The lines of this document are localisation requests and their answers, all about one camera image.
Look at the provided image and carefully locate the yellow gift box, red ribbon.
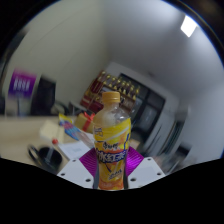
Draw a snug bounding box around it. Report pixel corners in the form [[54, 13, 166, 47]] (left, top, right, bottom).
[[74, 112, 96, 134]]

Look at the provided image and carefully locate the white stirrer with red ball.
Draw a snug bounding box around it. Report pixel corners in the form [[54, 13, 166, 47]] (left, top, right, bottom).
[[46, 138, 60, 162]]

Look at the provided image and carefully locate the white book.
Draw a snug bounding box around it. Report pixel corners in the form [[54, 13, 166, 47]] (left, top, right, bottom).
[[59, 141, 91, 160]]

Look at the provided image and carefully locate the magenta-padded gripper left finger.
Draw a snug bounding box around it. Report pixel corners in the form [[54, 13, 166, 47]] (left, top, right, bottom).
[[57, 148, 100, 190]]

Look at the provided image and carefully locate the black office chair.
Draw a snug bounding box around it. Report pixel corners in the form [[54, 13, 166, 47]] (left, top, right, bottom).
[[31, 76, 57, 116]]

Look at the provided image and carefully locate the purple sign board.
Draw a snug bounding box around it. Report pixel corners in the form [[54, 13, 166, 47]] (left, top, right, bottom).
[[8, 69, 38, 98]]

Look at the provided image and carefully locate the yellow-labelled orange-capped drink bottle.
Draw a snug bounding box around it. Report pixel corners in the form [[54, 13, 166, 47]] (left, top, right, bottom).
[[92, 91, 132, 191]]

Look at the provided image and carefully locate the blue booklet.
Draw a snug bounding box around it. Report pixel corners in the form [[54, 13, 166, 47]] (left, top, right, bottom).
[[58, 113, 81, 141]]

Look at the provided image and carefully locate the black mug with coloured dots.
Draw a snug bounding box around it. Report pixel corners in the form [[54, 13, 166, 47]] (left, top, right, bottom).
[[28, 144, 64, 174]]

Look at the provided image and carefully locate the ceiling light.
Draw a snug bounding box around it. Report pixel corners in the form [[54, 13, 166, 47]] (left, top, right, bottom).
[[180, 14, 198, 38]]

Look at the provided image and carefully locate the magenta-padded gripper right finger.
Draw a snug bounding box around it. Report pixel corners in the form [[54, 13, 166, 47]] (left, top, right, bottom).
[[124, 146, 166, 189]]

